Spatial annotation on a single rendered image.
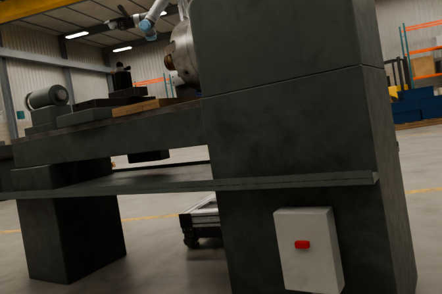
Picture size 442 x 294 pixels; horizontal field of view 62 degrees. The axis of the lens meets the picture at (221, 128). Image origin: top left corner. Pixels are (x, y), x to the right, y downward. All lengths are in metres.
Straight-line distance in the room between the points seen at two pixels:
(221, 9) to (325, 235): 0.84
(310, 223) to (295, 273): 0.18
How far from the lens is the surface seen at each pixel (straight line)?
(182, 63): 1.55
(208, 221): 2.31
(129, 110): 1.72
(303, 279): 1.29
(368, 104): 1.18
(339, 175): 1.13
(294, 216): 1.21
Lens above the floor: 0.76
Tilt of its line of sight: 1 degrees down
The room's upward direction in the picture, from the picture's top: 9 degrees counter-clockwise
